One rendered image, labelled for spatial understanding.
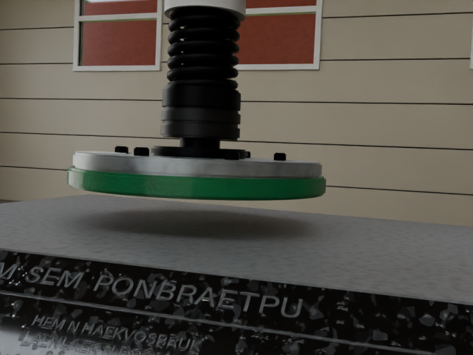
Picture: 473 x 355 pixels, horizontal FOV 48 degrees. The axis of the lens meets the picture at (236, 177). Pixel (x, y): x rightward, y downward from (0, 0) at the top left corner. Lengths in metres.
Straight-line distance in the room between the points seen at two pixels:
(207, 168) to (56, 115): 7.70
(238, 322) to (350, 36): 6.40
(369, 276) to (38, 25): 8.20
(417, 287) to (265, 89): 6.46
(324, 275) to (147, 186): 0.14
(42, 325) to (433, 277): 0.21
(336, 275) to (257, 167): 0.11
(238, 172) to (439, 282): 0.15
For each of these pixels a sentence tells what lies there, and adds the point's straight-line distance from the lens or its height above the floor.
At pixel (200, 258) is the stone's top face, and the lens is 0.32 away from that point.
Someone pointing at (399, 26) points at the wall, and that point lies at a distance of 6.60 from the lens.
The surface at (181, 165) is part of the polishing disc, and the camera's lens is 0.36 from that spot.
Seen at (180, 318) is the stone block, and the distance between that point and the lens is 0.28.
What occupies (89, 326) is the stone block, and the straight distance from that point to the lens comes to 0.29.
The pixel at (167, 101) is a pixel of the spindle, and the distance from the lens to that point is 0.45.
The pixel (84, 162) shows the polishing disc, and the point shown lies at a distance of 0.42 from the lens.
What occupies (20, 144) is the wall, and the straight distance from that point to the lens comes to 8.42.
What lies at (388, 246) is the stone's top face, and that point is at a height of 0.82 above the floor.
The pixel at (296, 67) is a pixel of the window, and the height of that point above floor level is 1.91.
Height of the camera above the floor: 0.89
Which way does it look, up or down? 3 degrees down
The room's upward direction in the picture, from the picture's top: 2 degrees clockwise
